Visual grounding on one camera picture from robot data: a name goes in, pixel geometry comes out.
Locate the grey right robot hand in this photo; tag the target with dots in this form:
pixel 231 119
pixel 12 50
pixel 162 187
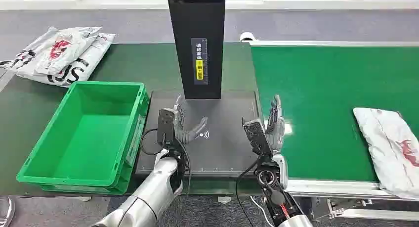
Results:
pixel 275 130

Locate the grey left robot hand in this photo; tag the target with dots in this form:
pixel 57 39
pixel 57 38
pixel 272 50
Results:
pixel 190 133

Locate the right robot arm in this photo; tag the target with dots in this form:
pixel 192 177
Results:
pixel 278 202

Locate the dark scale platform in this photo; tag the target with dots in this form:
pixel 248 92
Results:
pixel 222 147

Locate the green conveyor belt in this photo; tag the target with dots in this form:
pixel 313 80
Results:
pixel 320 104

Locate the ruler label with yellow sticker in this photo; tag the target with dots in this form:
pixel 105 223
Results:
pixel 199 61

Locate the white floor tape piece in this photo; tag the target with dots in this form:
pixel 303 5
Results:
pixel 224 200
pixel 82 198

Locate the green plastic crate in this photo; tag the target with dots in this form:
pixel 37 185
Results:
pixel 88 137

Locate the black scanner column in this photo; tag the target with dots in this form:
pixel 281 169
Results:
pixel 196 22

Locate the white parcel bag red print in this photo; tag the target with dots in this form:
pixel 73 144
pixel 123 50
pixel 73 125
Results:
pixel 62 48
pixel 389 150

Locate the white parcel bag black letters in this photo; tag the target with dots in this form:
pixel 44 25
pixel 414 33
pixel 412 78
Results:
pixel 85 66

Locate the white window sill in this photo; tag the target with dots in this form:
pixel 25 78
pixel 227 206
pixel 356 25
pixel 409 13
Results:
pixel 294 2

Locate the shiny grey curved object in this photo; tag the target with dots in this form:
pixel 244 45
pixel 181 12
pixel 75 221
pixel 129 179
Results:
pixel 7 212

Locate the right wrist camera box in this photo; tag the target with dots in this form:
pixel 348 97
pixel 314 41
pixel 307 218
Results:
pixel 257 135

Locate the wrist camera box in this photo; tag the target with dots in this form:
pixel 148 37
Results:
pixel 166 124
pixel 257 135

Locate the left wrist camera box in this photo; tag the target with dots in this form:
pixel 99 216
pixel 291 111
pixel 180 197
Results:
pixel 166 124

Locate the aluminium conveyor frame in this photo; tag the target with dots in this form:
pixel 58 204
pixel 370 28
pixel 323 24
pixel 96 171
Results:
pixel 327 187

